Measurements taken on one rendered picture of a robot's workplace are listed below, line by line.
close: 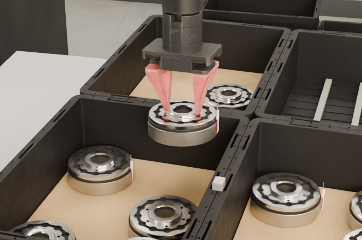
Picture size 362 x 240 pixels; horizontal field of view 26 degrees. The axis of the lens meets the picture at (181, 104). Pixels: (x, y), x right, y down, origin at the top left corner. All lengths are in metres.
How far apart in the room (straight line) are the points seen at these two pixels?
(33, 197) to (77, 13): 3.29
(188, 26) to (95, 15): 3.30
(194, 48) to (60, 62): 0.95
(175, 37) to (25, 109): 0.76
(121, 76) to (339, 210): 0.51
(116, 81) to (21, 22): 1.28
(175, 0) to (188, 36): 0.05
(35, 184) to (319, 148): 0.43
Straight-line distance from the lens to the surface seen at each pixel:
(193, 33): 1.10
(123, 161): 1.25
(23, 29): 2.73
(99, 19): 4.32
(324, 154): 1.23
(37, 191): 1.20
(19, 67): 2.01
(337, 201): 1.23
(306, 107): 1.51
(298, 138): 1.22
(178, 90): 1.55
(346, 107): 1.52
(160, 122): 1.13
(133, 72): 1.55
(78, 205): 1.21
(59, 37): 3.05
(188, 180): 1.25
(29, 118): 1.75
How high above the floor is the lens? 1.50
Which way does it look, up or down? 27 degrees down
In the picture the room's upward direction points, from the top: straight up
